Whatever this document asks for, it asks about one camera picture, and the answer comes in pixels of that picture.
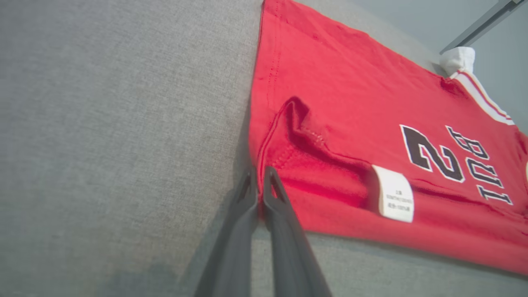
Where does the grey fabric sofa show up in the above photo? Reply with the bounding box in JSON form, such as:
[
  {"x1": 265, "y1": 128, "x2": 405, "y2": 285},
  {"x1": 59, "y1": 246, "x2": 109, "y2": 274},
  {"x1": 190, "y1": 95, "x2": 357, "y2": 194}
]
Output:
[{"x1": 0, "y1": 0, "x2": 528, "y2": 297}]

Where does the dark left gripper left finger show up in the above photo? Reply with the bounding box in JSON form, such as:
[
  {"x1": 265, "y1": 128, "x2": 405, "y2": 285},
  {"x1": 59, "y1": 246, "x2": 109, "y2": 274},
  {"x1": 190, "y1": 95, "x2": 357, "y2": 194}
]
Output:
[{"x1": 194, "y1": 167, "x2": 259, "y2": 297}]

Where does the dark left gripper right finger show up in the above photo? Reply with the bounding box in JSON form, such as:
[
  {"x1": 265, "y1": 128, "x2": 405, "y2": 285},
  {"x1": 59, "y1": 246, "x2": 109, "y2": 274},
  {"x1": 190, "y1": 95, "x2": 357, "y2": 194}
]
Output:
[{"x1": 262, "y1": 166, "x2": 332, "y2": 297}]

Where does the red white-striped garment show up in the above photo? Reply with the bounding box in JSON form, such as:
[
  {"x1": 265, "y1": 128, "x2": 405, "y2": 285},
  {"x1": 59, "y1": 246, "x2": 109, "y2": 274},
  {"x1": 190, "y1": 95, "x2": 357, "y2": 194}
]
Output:
[{"x1": 247, "y1": 0, "x2": 528, "y2": 276}]

